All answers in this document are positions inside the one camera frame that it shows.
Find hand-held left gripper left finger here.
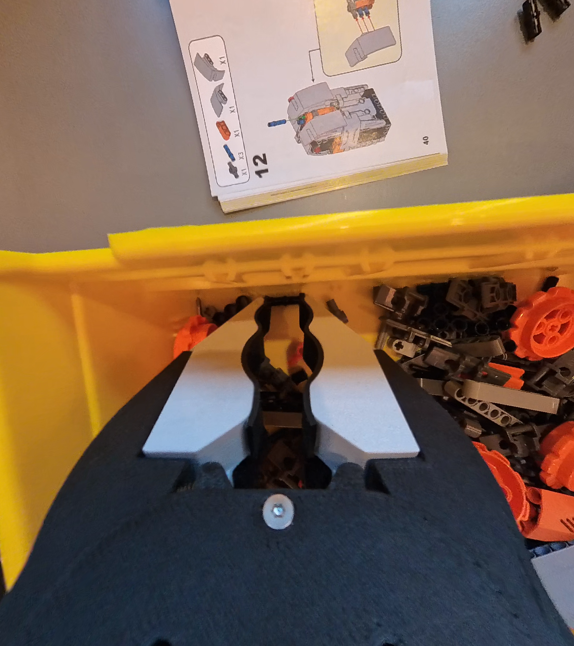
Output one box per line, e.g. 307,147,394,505
143,297,271,465

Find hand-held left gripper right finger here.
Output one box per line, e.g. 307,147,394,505
299,295,420,465

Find pile of building block pieces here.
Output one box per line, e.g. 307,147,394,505
173,275,574,632

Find yellow plastic bin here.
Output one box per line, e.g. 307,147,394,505
0,191,574,646

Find large orange wheel hub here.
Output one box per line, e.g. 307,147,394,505
173,315,218,360

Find black bushing cluster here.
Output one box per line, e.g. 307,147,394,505
211,297,247,324

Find orange panel piece black stripes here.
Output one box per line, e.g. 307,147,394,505
521,487,574,542

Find instruction booklet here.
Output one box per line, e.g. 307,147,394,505
168,0,449,214

